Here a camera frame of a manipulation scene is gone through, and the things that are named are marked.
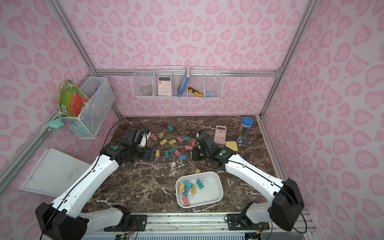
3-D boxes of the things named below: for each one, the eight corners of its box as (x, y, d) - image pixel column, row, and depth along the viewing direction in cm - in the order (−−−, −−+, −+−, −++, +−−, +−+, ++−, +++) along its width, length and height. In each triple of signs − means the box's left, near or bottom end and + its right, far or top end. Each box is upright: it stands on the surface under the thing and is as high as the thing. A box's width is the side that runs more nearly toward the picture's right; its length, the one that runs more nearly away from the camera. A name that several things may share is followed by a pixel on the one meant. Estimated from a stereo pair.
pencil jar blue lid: (237, 143, 105) (243, 125, 90) (235, 135, 110) (240, 116, 95) (247, 143, 105) (254, 125, 90) (244, 135, 110) (251, 116, 95)
